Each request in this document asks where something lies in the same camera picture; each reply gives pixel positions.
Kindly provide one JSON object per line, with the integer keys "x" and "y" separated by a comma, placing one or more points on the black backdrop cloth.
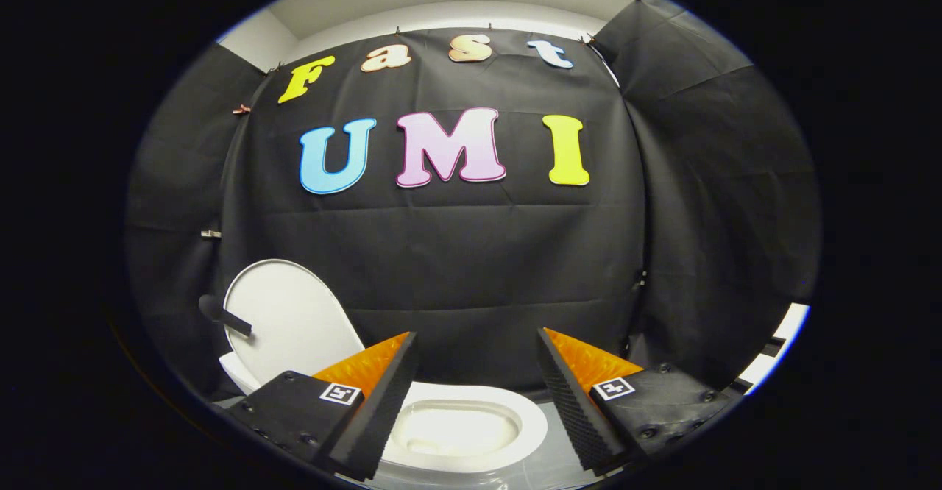
{"x": 471, "y": 269}

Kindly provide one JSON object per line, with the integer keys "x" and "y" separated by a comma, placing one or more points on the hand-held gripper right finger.
{"x": 570, "y": 402}

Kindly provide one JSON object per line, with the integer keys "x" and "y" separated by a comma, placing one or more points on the black lid pull tab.
{"x": 224, "y": 317}

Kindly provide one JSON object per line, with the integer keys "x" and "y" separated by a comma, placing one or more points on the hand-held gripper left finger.
{"x": 383, "y": 402}

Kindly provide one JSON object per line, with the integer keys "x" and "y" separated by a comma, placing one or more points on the white and black shelf unit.
{"x": 784, "y": 335}

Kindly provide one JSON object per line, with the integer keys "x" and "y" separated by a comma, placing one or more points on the white toilet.
{"x": 526, "y": 424}

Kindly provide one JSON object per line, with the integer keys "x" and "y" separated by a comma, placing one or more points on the white toilet lid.
{"x": 294, "y": 321}

